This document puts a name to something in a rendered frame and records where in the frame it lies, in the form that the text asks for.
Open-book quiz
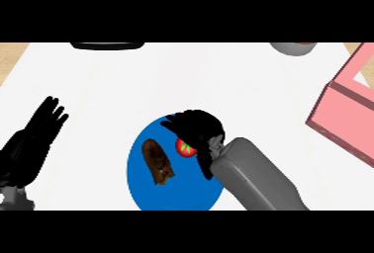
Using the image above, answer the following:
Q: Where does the brown food piece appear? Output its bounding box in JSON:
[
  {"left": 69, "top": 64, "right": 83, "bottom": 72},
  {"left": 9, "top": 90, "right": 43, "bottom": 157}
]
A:
[{"left": 141, "top": 138, "right": 178, "bottom": 187}]

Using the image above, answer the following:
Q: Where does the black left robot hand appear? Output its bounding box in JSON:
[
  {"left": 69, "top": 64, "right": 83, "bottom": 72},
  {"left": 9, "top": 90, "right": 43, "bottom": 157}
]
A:
[{"left": 0, "top": 96, "right": 70, "bottom": 190}]

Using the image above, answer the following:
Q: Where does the pink cardboard box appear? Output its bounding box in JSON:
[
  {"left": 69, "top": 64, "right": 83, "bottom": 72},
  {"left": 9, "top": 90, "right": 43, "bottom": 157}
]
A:
[{"left": 305, "top": 42, "right": 374, "bottom": 169}]

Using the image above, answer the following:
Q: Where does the blue plate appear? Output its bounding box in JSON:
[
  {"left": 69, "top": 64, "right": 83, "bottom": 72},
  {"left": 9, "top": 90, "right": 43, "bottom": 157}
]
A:
[{"left": 126, "top": 114, "right": 225, "bottom": 211}]

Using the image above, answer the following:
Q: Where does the black flat object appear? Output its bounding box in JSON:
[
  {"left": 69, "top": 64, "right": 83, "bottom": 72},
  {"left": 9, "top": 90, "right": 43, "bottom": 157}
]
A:
[{"left": 69, "top": 42, "right": 147, "bottom": 51}]

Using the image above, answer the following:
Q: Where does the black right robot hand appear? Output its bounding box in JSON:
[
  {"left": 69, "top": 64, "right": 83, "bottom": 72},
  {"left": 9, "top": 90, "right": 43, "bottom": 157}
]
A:
[{"left": 160, "top": 109, "right": 227, "bottom": 181}]

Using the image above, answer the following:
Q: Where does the red tomato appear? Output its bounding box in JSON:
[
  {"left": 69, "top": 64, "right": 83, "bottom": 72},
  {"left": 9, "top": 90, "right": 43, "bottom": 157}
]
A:
[{"left": 175, "top": 137, "right": 199, "bottom": 158}]

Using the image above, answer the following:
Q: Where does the grey round pot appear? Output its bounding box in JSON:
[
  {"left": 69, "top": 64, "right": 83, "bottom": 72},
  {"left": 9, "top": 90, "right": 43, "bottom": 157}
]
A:
[{"left": 270, "top": 42, "right": 318, "bottom": 57}]

